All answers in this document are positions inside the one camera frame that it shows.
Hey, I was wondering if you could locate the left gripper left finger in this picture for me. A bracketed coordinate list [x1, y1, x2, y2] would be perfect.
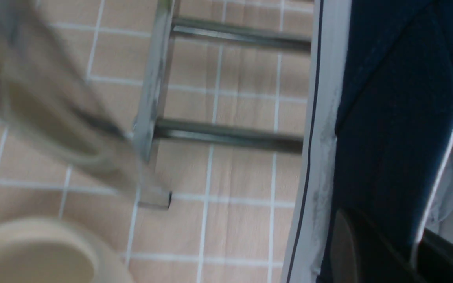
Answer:
[0, 0, 144, 197]

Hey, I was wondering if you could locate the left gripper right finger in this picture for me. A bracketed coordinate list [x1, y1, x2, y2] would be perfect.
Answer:
[331, 209, 453, 283]

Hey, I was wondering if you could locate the left cream foam slipper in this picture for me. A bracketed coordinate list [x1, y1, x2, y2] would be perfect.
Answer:
[0, 217, 134, 283]

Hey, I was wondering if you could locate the steel shoe rack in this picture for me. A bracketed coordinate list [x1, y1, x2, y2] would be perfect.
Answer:
[134, 0, 315, 208]

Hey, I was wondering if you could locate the navy canvas shoe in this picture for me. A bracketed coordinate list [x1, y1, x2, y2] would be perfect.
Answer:
[280, 0, 453, 283]

